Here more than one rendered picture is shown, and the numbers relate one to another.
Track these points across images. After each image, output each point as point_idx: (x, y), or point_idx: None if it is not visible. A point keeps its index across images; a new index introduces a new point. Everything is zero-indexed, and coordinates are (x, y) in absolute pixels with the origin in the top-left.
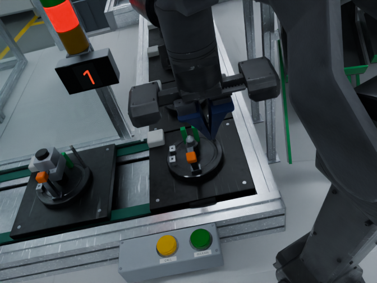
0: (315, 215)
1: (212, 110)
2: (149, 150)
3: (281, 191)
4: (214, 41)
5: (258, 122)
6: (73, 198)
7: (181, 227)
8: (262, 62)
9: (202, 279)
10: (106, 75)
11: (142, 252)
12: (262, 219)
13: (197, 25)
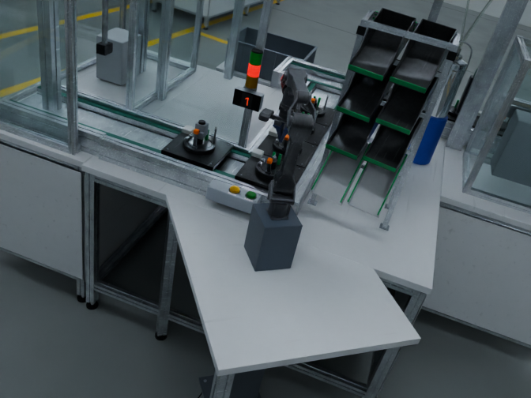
0: (311, 230)
1: (284, 128)
2: (250, 156)
3: (304, 215)
4: (295, 107)
5: None
6: (201, 152)
7: (245, 189)
8: None
9: (239, 219)
10: (255, 105)
11: (222, 186)
12: None
13: (291, 99)
